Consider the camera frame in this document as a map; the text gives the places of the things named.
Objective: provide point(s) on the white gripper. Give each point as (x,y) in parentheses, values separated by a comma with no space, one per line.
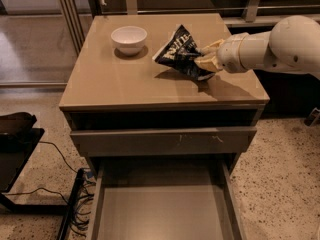
(227,55)

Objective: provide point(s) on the blue Kettle chip bag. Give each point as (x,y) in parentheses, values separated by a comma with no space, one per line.
(179,53)

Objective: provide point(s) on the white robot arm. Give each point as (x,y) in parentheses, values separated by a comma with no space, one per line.
(291,47)

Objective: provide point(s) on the taupe drawer cabinet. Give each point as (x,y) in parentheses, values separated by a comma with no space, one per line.
(108,90)

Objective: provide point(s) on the top drawer front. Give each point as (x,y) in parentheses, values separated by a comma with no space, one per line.
(103,143)

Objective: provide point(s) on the open middle drawer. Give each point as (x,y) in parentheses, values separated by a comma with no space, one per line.
(164,199)

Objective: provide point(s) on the white ceramic bowl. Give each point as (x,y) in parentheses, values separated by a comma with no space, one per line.
(129,40)

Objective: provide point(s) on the small dark floor object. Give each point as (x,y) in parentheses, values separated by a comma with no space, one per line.
(313,118)

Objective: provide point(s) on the black side table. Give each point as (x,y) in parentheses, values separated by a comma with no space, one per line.
(18,139)

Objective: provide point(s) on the black power strip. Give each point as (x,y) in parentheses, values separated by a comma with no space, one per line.
(66,221)

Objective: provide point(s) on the metal railing frame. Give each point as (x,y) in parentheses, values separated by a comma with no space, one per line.
(241,14)

